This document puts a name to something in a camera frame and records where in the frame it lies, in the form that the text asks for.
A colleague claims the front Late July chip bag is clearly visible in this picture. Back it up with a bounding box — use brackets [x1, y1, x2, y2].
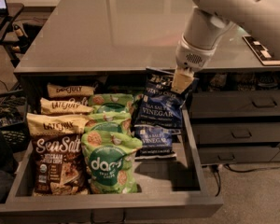
[27, 113, 89, 195]

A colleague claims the black wire crate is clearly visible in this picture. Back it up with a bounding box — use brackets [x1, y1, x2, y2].
[0, 90, 30, 152]

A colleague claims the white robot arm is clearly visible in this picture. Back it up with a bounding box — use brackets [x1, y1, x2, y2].
[172, 0, 280, 93]

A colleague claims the open grey top drawer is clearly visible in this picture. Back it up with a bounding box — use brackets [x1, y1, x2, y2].
[0, 108, 223, 224]

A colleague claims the closed grey drawer lower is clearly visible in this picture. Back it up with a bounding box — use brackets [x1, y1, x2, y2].
[198, 146, 280, 164]

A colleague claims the closed grey drawer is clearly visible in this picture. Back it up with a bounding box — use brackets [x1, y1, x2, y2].
[198, 146, 280, 164]
[192, 122, 280, 145]
[189, 90, 280, 119]

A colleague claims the rear green Dang chip bag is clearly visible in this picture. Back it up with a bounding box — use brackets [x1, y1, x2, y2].
[88, 93, 133, 113]

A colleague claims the grey cabinet counter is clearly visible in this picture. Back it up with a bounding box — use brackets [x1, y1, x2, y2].
[13, 0, 280, 77]

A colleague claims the closed grey drawer middle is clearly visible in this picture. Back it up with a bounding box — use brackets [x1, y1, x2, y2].
[192, 122, 280, 145]

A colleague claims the late july chip bag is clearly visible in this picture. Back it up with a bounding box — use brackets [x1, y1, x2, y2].
[27, 113, 89, 195]
[47, 83, 95, 98]
[40, 98, 93, 115]

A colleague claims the middle green Dang chip bag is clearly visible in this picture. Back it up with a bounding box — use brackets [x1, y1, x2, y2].
[84, 111, 132, 134]

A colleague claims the middle Late July chip bag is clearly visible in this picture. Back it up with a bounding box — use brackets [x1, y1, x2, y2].
[40, 98, 93, 115]

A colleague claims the closed grey drawer upper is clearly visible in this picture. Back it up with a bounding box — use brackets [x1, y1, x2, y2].
[189, 90, 280, 119]

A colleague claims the black white fiducial marker board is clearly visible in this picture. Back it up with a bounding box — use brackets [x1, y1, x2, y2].
[243, 35, 280, 66]

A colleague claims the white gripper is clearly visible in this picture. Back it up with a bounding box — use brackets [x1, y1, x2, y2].
[172, 35, 216, 94]

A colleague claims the dark side desk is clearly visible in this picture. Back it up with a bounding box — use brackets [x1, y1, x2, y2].
[0, 2, 25, 47]

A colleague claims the rear Late July chip bag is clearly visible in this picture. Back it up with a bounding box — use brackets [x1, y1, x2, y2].
[47, 83, 95, 98]

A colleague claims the blue kettle chip bag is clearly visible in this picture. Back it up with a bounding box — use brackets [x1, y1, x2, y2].
[134, 125, 176, 160]
[135, 68, 198, 129]

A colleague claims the green dang chip bag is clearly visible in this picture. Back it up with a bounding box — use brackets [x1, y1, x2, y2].
[88, 93, 133, 113]
[84, 111, 132, 134]
[81, 131, 143, 194]

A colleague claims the black power cable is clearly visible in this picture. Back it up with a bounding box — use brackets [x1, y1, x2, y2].
[208, 161, 280, 197]

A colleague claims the front green Dang chip bag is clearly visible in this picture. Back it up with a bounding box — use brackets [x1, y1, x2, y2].
[81, 131, 143, 194]

